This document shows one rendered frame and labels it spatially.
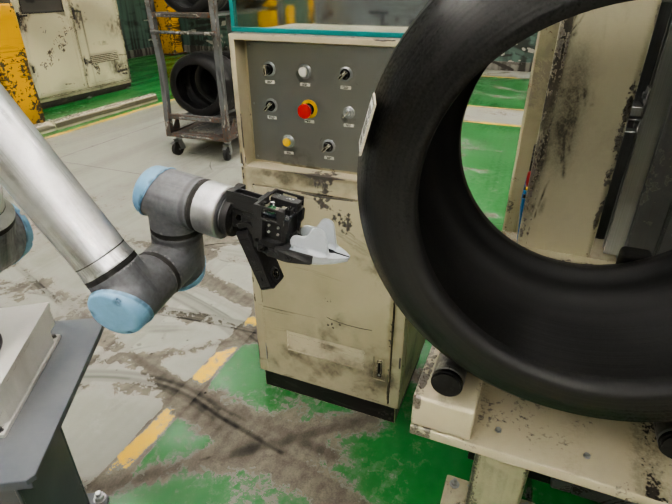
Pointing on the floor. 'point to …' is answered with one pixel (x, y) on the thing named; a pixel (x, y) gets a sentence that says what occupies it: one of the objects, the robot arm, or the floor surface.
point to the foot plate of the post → (455, 487)
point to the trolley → (197, 78)
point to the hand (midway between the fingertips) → (340, 260)
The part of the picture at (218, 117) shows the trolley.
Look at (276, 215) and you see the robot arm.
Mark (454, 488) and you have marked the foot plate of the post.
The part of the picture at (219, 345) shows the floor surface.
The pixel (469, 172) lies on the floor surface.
